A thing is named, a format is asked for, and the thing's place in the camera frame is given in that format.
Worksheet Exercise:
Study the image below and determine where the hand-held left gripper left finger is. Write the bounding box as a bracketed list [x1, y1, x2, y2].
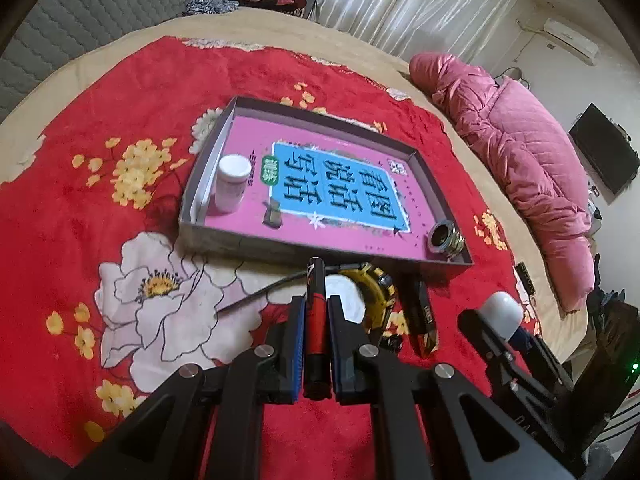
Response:
[65, 296, 307, 480]

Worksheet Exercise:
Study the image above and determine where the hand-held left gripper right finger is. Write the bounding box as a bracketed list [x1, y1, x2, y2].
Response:
[327, 295, 576, 480]

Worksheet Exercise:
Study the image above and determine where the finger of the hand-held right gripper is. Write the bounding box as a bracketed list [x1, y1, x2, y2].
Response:
[510, 327, 572, 387]
[457, 307, 521, 367]

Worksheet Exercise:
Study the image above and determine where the red and black marker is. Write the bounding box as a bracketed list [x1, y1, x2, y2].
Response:
[305, 257, 333, 401]

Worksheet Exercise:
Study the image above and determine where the white earbuds case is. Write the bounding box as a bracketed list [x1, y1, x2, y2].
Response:
[480, 292, 526, 348]

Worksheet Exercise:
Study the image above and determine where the white round case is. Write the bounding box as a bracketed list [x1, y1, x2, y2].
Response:
[325, 275, 366, 323]

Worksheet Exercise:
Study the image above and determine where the black and gold lighter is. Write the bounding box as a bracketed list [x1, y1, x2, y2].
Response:
[407, 275, 441, 358]

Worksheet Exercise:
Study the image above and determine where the yellow black toy excavator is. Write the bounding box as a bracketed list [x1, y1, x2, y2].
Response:
[325, 262, 398, 341]

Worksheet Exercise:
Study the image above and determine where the silver metal pipe fitting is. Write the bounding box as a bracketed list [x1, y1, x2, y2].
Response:
[426, 220, 465, 261]

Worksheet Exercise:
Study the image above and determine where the grey cardboard box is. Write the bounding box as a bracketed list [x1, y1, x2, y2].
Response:
[178, 96, 474, 275]

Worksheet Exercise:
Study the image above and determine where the white pill bottle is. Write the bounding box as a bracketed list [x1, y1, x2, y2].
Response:
[215, 154, 251, 215]

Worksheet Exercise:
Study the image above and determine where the small dark rectangular object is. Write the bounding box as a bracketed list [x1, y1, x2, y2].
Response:
[515, 261, 537, 296]

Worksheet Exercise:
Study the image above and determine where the thin black stick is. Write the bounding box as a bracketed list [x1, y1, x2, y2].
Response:
[216, 271, 307, 315]

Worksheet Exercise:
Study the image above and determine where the dark clothes pile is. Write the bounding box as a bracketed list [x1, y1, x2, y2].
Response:
[587, 287, 640, 323]

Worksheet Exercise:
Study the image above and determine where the pink quilted jacket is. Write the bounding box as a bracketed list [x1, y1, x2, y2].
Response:
[409, 51, 601, 313]

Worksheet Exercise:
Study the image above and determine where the black television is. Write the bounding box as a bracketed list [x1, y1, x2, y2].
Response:
[569, 103, 640, 206]

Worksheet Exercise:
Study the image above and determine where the pink and blue book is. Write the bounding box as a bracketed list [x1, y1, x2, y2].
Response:
[202, 114, 432, 261]

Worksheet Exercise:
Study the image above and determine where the white air conditioner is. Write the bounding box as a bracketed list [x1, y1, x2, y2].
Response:
[542, 17, 600, 66]

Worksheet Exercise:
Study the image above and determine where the beige bed sheet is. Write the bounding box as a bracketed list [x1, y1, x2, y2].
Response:
[0, 10, 601, 366]

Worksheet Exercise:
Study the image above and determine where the red floral blanket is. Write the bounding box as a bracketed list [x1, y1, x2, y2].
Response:
[0, 35, 543, 480]

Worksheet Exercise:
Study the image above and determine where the white curtain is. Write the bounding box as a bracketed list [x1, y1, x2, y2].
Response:
[305, 0, 528, 68]

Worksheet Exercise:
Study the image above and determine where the blue floral cloth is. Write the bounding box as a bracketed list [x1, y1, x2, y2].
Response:
[182, 0, 241, 16]

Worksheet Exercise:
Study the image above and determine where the grey quilted headboard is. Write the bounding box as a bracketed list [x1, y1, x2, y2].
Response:
[0, 0, 226, 126]

